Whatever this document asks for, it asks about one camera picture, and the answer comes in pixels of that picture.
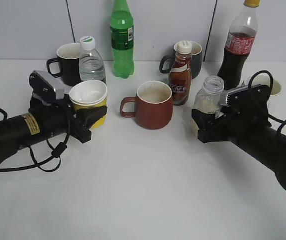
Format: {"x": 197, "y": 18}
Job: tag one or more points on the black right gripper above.
{"x": 236, "y": 121}

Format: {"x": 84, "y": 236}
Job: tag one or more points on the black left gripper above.
{"x": 52, "y": 121}

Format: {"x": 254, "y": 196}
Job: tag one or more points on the clear milk bottle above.
{"x": 207, "y": 98}

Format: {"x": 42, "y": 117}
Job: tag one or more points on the yellow paper cup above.
{"x": 88, "y": 95}

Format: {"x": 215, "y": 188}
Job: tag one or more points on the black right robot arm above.
{"x": 268, "y": 146}

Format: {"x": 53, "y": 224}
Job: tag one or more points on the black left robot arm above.
{"x": 14, "y": 134}

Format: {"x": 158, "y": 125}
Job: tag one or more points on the clear water bottle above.
{"x": 91, "y": 65}

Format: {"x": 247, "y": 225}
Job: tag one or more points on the brown coffee bottle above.
{"x": 180, "y": 73}

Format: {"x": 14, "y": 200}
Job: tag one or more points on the red ceramic mug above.
{"x": 152, "y": 107}

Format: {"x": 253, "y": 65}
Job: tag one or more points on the black ceramic mug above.
{"x": 67, "y": 57}

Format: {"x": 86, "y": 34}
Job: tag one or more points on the dark grey mug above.
{"x": 196, "y": 60}

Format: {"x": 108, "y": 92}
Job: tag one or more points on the white ceramic mug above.
{"x": 264, "y": 79}

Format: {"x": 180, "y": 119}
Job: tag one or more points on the cola bottle yellow cap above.
{"x": 240, "y": 39}

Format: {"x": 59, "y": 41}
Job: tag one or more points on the green soda bottle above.
{"x": 122, "y": 39}

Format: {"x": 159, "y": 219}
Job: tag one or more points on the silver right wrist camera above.
{"x": 239, "y": 93}

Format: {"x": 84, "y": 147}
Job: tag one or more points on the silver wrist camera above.
{"x": 46, "y": 89}
{"x": 239, "y": 93}

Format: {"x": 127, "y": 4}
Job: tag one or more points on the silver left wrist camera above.
{"x": 46, "y": 89}

